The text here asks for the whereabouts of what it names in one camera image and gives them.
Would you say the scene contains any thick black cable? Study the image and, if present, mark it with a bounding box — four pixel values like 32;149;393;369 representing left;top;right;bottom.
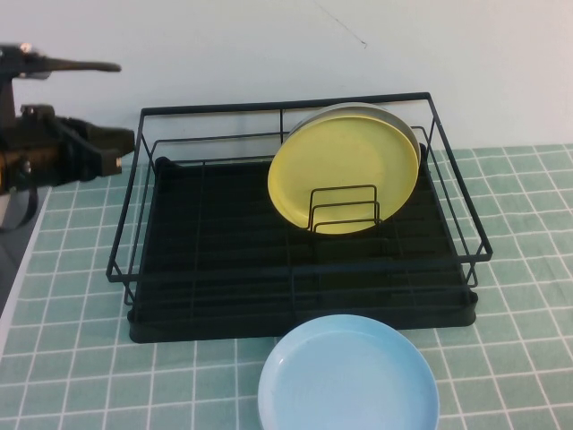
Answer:
0;184;40;233

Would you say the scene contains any black plastic drip tray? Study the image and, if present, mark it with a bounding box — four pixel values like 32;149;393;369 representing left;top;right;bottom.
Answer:
127;155;478;345

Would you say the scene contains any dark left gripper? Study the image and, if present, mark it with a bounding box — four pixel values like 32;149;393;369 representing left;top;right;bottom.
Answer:
0;42;136;194

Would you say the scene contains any yellow plate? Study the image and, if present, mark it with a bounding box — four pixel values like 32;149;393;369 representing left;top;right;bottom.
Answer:
267;114;420;237

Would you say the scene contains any grey plate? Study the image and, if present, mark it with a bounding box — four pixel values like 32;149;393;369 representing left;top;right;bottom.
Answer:
286;101;423;180

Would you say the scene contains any light blue plate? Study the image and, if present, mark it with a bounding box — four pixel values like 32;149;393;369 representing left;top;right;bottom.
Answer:
257;313;442;430

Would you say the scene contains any black wire dish rack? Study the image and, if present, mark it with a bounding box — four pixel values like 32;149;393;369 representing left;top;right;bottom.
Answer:
106;91;495;311

